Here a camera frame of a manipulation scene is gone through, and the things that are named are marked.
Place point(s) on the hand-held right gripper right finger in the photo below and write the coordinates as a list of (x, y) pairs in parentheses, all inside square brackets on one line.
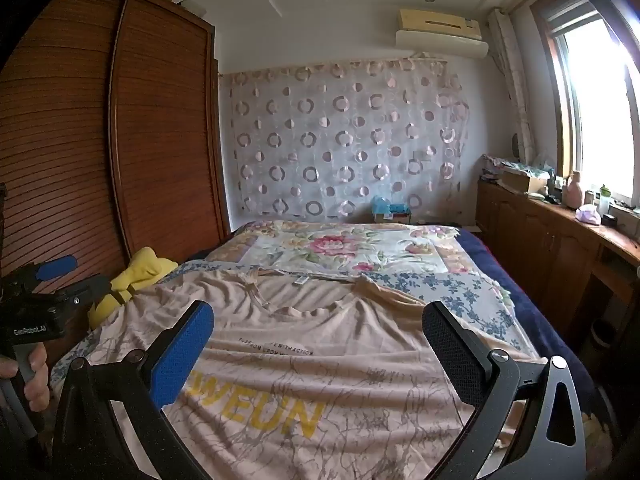
[(450, 355)]

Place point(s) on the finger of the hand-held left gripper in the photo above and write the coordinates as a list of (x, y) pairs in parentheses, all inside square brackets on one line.
[(55, 267), (87, 290)]

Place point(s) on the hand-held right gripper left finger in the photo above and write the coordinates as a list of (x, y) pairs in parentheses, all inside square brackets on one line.
[(184, 355)]

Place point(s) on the beige printed t-shirt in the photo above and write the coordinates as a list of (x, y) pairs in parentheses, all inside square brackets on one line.
[(310, 320)]

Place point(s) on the person's left hand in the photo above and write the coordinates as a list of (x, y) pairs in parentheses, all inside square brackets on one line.
[(37, 377)]

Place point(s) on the blue floral bedspread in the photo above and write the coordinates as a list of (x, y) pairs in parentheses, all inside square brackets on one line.
[(450, 295)]

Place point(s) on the yellow cloth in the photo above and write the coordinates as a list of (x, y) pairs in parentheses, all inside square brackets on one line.
[(145, 267)]

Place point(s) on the navy blue blanket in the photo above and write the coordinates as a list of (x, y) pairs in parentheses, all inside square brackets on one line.
[(525, 300)]

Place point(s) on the long wooden cabinet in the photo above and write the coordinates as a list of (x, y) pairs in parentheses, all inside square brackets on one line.
[(540, 245)]

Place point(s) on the teal box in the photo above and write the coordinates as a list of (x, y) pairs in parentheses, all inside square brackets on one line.
[(401, 211)]

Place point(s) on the dark waste bin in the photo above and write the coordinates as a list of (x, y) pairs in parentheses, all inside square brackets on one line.
[(603, 337)]

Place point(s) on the wooden louvred wardrobe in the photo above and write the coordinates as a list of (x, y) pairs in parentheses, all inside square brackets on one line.
[(150, 135)]

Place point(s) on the pink floral quilt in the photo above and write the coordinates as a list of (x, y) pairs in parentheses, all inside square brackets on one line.
[(325, 247)]

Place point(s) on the cardboard box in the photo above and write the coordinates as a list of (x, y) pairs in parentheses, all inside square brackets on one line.
[(522, 181)]

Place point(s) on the pile of folded cloths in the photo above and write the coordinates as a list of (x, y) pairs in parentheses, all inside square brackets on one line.
[(505, 165)]

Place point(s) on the pink bottle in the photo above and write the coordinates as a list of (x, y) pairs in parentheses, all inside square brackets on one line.
[(573, 192)]

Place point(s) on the small black box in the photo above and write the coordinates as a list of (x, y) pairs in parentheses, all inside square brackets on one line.
[(609, 220)]

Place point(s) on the green capped bottle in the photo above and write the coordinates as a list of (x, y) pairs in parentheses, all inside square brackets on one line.
[(604, 202)]

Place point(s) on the sheer curtain with circles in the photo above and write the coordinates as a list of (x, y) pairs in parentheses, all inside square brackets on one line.
[(350, 160)]

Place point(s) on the grey oval fan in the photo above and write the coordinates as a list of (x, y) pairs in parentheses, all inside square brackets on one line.
[(515, 145)]

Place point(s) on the tied pale window curtain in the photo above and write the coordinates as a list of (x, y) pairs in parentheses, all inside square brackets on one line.
[(515, 100)]

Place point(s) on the window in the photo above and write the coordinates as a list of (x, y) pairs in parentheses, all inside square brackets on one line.
[(600, 110)]

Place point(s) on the wall air conditioner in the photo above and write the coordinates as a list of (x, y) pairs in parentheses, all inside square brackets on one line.
[(440, 35)]

